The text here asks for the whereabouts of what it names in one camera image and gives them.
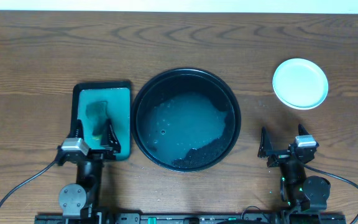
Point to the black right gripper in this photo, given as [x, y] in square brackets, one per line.
[282, 156]

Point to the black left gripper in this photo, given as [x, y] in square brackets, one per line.
[95, 154]

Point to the green yellow sponge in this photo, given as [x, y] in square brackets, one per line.
[96, 113]

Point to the green plate front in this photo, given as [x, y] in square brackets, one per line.
[300, 84]

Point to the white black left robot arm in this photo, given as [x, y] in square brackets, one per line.
[78, 200]

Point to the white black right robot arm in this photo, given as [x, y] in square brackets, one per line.
[306, 193]

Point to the rectangular black water tray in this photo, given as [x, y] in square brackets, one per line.
[118, 96]

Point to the round black tray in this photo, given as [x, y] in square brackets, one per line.
[186, 119]

